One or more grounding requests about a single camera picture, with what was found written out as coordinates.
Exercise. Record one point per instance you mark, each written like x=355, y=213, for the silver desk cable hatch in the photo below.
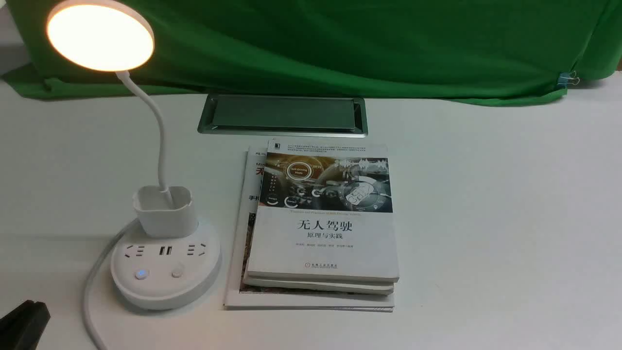
x=284, y=116

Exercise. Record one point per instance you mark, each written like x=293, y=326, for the blue binder clip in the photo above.
x=566, y=79

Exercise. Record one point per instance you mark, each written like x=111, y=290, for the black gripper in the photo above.
x=22, y=328

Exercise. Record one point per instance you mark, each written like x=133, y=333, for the white desk lamp with socket base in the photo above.
x=167, y=259

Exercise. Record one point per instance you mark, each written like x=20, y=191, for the green backdrop cloth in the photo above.
x=480, y=52

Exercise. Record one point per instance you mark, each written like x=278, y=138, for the middle white book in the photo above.
x=273, y=285

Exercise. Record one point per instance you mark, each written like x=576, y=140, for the bottom large white book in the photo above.
x=240, y=295

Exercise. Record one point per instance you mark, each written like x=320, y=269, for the top white book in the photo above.
x=325, y=212

